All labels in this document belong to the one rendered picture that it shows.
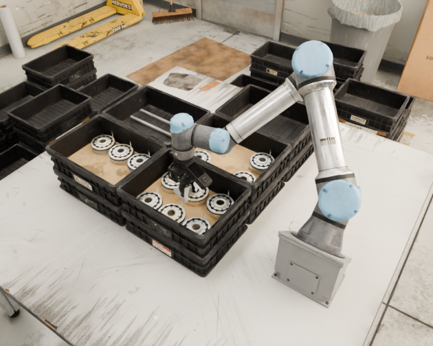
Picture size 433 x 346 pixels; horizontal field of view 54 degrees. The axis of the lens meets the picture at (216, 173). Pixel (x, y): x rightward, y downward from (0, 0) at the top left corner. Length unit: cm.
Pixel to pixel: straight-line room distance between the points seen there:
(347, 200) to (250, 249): 52
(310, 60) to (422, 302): 162
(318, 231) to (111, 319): 73
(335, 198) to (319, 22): 338
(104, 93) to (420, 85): 262
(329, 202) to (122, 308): 77
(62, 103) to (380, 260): 212
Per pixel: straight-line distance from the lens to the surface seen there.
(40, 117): 283
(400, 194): 197
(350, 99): 291
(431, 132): 370
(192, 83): 253
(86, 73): 320
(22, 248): 178
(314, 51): 131
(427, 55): 404
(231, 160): 177
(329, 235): 138
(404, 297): 252
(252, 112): 145
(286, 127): 198
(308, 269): 143
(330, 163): 126
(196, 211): 157
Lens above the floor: 199
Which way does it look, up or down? 43 degrees down
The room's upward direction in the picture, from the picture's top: straight up
